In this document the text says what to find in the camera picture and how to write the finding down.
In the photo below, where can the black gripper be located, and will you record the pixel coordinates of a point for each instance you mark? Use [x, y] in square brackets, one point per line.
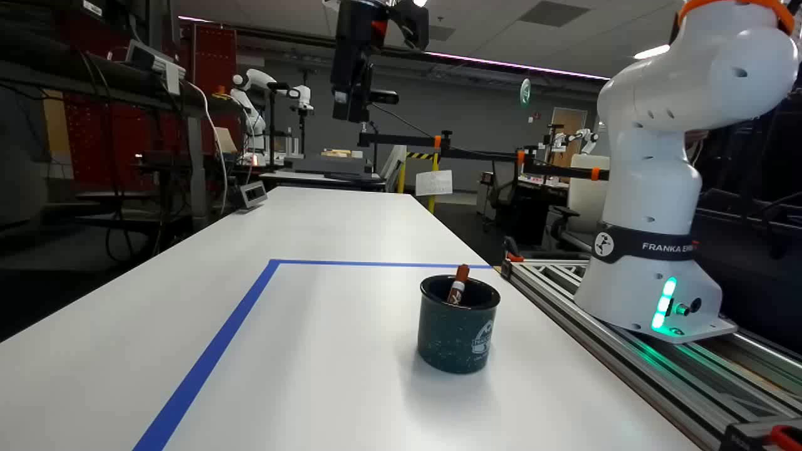
[358, 40]

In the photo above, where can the marker with orange cap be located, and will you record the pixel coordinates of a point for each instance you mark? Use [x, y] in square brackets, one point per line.
[456, 289]

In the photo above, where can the small white background robot arm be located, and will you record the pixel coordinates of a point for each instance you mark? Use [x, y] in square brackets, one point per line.
[253, 126]

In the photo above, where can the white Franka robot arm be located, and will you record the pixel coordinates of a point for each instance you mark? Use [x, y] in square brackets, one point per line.
[652, 166]

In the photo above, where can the white paper sign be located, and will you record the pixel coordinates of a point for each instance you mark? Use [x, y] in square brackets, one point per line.
[435, 182]

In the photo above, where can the small standing grey sign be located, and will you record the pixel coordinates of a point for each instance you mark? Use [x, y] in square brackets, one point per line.
[253, 193]

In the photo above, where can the red tool cabinet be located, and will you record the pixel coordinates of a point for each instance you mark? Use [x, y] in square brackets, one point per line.
[125, 126]

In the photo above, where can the dark teal mug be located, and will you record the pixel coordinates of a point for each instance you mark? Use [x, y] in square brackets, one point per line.
[454, 340]

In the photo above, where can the blue tape line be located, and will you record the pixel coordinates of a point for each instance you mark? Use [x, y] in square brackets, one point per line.
[208, 359]

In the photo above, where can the round wall clock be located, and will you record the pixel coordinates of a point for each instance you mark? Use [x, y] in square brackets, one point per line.
[525, 90]

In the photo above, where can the aluminium rail frame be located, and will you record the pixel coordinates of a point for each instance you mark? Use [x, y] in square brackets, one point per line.
[635, 365]

